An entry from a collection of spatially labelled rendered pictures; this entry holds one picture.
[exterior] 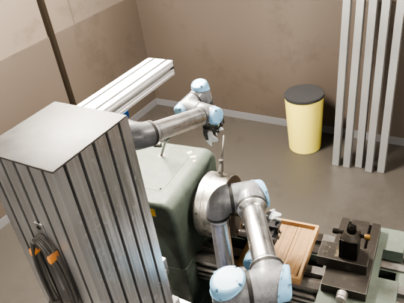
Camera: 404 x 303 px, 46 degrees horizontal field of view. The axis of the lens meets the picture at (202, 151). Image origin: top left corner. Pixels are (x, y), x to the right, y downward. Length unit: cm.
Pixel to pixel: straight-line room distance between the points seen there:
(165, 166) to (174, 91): 325
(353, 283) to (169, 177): 92
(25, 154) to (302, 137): 354
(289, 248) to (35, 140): 151
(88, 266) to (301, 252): 135
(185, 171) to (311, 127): 228
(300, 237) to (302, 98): 209
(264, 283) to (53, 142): 80
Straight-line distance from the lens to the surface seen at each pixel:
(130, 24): 529
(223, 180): 220
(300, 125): 436
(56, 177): 103
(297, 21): 449
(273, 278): 156
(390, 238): 238
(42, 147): 112
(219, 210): 185
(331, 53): 448
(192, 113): 188
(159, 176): 227
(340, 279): 212
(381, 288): 217
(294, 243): 237
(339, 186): 416
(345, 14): 395
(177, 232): 218
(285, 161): 446
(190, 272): 239
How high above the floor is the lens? 255
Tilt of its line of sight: 33 degrees down
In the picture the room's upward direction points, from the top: 9 degrees counter-clockwise
